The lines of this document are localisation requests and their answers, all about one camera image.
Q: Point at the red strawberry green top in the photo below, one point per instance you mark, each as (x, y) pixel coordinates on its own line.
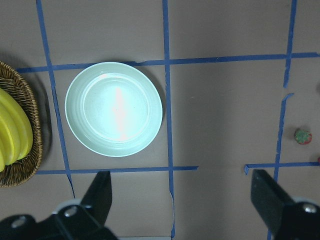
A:
(302, 136)

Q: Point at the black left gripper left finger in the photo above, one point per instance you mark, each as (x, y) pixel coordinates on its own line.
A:
(98, 198)

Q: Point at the brown wicker basket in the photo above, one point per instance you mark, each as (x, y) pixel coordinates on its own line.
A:
(16, 86)

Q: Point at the yellow banana bunch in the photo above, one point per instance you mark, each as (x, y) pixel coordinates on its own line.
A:
(16, 135)

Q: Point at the pale green round plate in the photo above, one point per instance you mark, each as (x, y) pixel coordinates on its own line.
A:
(113, 109)

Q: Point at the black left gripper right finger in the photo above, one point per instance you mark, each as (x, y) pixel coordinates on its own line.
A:
(269, 199)

